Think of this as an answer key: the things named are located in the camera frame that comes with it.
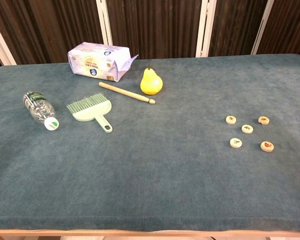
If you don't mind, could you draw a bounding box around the pale purple tissue pack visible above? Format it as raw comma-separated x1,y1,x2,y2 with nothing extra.
67,41,140,83

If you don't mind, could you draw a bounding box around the mint green hand brush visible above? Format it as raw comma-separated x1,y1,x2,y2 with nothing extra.
66,92,114,134

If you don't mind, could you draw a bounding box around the white metal frame post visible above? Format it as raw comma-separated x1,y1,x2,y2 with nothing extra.
250,0,275,56
95,0,114,47
195,0,218,58
0,13,17,67

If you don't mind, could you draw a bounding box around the clear plastic water bottle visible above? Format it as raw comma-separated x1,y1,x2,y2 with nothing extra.
22,90,60,131

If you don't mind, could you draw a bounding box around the light wooden stick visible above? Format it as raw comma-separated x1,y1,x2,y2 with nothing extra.
98,81,156,105

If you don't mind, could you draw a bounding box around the yellow pear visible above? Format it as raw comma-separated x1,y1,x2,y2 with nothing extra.
139,65,164,96

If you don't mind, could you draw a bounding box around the light wooden table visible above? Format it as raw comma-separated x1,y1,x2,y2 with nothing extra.
0,228,300,240

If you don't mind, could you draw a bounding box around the teal velvet table cloth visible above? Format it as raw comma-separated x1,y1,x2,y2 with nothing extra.
0,53,300,232

